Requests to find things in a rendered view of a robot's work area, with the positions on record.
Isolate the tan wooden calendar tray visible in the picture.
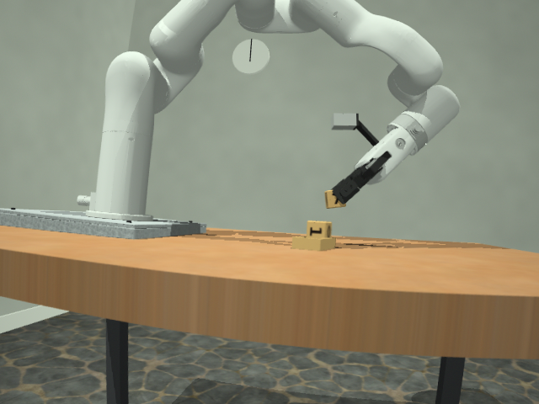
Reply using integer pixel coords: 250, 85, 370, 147
292, 236, 336, 251

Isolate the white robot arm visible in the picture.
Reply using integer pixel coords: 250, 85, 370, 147
77, 0, 460, 221

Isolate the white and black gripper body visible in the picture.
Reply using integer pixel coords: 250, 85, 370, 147
355, 123, 418, 185

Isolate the tan wooden number cube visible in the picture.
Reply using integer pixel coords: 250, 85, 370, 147
307, 221, 332, 239
324, 190, 346, 209

